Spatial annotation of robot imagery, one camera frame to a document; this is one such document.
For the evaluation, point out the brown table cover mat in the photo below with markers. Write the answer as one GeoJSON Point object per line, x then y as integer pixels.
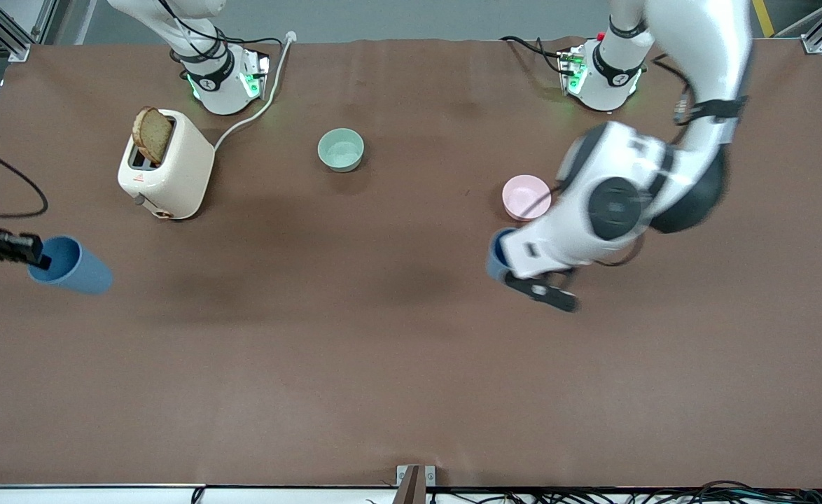
{"type": "Point", "coordinates": [411, 350]}

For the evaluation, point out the grey metal bracket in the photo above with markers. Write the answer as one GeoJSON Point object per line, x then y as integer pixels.
{"type": "Point", "coordinates": [430, 476]}

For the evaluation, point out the mint green bowl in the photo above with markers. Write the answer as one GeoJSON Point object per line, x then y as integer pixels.
{"type": "Point", "coordinates": [341, 150]}

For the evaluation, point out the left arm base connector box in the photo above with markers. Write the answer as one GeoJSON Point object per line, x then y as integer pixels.
{"type": "Point", "coordinates": [570, 70]}

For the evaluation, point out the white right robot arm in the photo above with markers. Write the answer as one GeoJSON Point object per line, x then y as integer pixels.
{"type": "Point", "coordinates": [218, 91]}

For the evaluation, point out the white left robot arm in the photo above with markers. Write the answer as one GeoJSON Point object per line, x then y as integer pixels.
{"type": "Point", "coordinates": [614, 203]}

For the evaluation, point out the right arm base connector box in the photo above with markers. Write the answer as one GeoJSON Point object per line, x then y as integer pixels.
{"type": "Point", "coordinates": [253, 77]}

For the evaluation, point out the brown camera pole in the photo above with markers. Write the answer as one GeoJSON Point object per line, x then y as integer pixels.
{"type": "Point", "coordinates": [411, 490]}

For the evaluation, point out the blue plastic cup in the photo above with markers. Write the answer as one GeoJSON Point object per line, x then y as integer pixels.
{"type": "Point", "coordinates": [85, 276]}
{"type": "Point", "coordinates": [493, 264]}

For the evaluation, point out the pink bowl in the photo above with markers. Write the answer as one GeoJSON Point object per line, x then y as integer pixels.
{"type": "Point", "coordinates": [523, 196]}

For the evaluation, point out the cream white toaster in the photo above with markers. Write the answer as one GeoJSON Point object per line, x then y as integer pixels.
{"type": "Point", "coordinates": [180, 175]}

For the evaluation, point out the brown bread slice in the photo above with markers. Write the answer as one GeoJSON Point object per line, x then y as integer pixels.
{"type": "Point", "coordinates": [152, 136]}

